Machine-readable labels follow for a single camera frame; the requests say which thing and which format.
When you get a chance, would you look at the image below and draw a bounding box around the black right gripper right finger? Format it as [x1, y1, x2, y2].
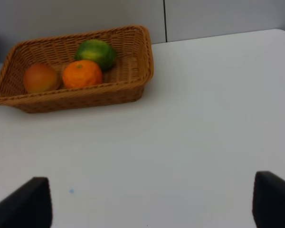
[252, 171, 285, 228]

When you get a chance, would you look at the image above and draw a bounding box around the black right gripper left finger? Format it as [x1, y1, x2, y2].
[0, 177, 52, 228]

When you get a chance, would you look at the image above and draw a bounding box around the red orange peach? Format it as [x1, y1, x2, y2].
[23, 63, 61, 94]

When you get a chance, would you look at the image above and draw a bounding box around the orange mandarin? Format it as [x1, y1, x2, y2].
[62, 60, 103, 88]

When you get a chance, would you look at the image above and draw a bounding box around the green citrus fruit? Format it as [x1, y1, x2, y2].
[74, 39, 117, 71]

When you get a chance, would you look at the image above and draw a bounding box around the light orange wicker basket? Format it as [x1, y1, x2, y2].
[0, 25, 154, 114]

